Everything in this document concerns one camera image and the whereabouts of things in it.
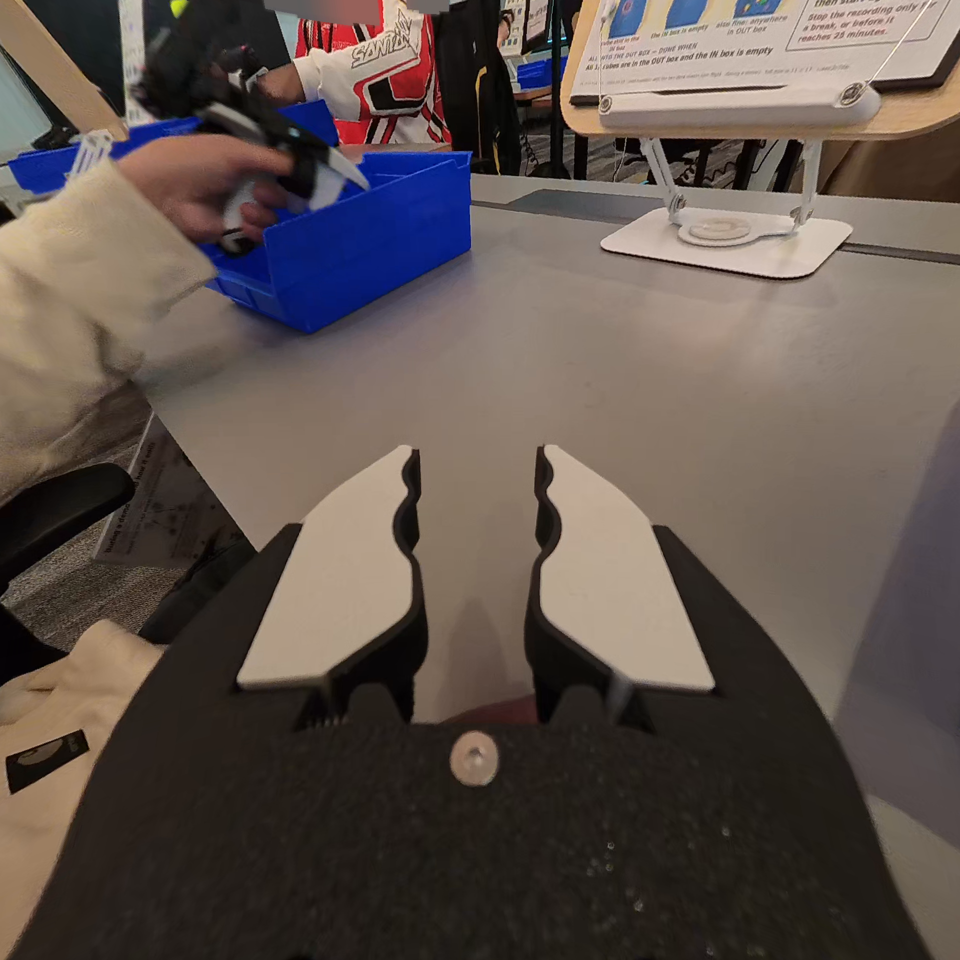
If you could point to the person's left forearm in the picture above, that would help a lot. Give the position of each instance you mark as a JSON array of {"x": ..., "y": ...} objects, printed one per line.
[{"x": 75, "y": 315}]

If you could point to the wooden board stand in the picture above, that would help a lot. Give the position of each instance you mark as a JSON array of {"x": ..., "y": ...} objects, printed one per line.
[{"x": 52, "y": 60}]

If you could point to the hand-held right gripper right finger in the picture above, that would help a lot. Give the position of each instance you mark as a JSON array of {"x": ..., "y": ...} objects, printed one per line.
[{"x": 622, "y": 600}]

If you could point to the black framed sign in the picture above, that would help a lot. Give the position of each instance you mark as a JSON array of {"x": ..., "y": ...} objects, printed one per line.
[{"x": 536, "y": 21}]

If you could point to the blue plastic bin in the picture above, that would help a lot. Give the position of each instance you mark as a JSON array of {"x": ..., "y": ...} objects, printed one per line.
[
  {"x": 360, "y": 262},
  {"x": 45, "y": 161},
  {"x": 540, "y": 71}
]

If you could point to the black mesh office chair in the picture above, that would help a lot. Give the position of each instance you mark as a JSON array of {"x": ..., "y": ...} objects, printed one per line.
[{"x": 52, "y": 502}]

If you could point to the white and wooden book stand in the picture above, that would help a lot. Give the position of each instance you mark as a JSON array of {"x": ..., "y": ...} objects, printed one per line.
[{"x": 735, "y": 240}]

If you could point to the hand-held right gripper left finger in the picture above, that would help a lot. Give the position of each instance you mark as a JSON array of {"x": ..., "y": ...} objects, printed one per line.
[{"x": 337, "y": 600}]

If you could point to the person's left hand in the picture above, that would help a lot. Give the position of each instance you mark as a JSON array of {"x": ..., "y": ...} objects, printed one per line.
[{"x": 187, "y": 180}]

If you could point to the newspaper sheet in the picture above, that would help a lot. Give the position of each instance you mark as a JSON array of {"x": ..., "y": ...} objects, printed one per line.
[{"x": 165, "y": 502}]

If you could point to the black garment with yellow trim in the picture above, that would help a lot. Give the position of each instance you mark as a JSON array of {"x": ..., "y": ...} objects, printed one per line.
[{"x": 472, "y": 82}]

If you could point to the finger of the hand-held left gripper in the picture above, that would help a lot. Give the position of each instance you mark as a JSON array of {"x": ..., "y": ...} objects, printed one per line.
[{"x": 337, "y": 176}]

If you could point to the person's black pants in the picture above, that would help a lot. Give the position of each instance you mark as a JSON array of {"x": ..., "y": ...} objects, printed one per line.
[{"x": 202, "y": 592}]

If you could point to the printed instruction sheet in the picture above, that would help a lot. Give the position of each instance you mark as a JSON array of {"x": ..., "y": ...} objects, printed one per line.
[{"x": 712, "y": 60}]

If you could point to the white printed paper strip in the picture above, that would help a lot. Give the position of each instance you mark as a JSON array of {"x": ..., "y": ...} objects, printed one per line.
[{"x": 131, "y": 37}]

